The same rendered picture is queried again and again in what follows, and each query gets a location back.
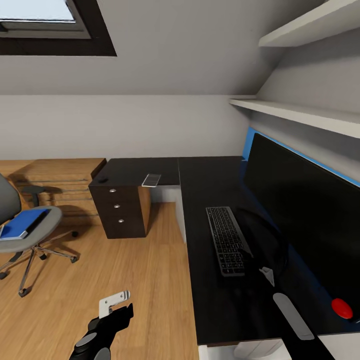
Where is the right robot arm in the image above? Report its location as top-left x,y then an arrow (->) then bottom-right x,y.
239,248 -> 335,360

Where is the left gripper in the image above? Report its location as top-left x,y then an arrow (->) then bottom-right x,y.
88,303 -> 134,337

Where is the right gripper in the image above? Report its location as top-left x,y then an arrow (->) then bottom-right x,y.
239,248 -> 268,291

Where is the folder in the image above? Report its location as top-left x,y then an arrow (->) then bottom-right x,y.
0,209 -> 48,241

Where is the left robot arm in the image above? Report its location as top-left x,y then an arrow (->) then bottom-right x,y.
69,290 -> 134,360

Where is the keyboard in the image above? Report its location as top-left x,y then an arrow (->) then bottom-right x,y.
206,206 -> 254,277

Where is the monitor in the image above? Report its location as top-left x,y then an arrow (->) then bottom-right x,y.
239,133 -> 360,323

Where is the swivel chair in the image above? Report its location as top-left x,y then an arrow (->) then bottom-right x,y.
0,173 -> 78,297

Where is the notebook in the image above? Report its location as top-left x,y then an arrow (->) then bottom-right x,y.
142,174 -> 161,187

